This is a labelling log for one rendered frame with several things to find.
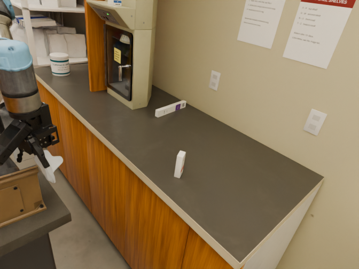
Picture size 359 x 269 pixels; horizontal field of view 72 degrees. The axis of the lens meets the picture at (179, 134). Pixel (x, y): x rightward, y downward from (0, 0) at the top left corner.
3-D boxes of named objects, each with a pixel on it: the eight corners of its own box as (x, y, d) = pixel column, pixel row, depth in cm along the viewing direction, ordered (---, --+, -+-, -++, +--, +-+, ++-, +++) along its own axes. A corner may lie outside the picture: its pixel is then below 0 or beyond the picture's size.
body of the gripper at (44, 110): (61, 144, 69) (53, 105, 63) (31, 159, 63) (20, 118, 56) (43, 135, 72) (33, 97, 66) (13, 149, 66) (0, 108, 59)
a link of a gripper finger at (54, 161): (73, 172, 69) (56, 143, 67) (55, 184, 65) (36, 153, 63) (68, 173, 71) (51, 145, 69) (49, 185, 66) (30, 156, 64)
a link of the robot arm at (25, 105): (14, 101, 54) (-8, 91, 57) (20, 119, 56) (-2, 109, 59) (45, 91, 60) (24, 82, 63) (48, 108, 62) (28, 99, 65)
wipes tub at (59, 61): (66, 70, 202) (64, 52, 195) (72, 75, 194) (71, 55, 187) (49, 72, 194) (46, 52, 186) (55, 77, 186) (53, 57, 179)
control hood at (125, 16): (104, 19, 150) (104, 0, 145) (134, 29, 131) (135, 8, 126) (86, 18, 143) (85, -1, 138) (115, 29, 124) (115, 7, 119)
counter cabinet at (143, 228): (111, 142, 287) (109, 65, 242) (266, 285, 165) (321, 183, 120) (49, 161, 245) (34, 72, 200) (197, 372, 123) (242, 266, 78)
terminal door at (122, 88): (107, 86, 170) (105, 23, 150) (131, 102, 152) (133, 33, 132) (106, 86, 170) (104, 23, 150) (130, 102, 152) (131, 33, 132)
